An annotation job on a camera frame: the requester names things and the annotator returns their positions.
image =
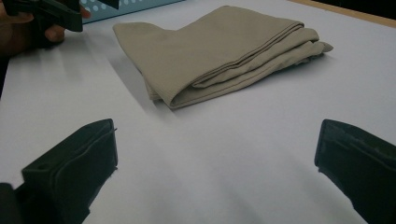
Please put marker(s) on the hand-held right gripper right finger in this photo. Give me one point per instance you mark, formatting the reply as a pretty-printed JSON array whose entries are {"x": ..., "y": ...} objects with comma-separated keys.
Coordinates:
[{"x": 361, "y": 165}]

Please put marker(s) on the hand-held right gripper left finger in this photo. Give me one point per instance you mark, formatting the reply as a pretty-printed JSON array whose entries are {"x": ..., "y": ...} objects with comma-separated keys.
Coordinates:
[{"x": 71, "y": 171}]

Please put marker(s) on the beige cloth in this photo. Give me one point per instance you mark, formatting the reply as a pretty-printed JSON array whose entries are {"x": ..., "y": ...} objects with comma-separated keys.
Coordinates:
[{"x": 199, "y": 59}]

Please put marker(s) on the teal dotted box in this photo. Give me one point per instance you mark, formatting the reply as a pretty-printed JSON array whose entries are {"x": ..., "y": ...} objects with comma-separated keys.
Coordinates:
[{"x": 124, "y": 7}]

